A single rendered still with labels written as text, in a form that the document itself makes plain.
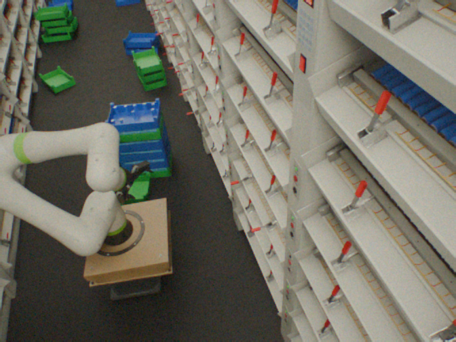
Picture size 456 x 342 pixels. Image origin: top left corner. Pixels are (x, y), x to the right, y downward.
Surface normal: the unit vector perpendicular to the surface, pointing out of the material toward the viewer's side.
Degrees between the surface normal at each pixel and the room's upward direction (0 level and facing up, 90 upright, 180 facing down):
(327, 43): 90
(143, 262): 2
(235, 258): 0
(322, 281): 21
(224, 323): 0
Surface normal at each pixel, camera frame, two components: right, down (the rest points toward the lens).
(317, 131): 0.29, 0.65
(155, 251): -0.11, -0.70
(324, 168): -0.41, -0.57
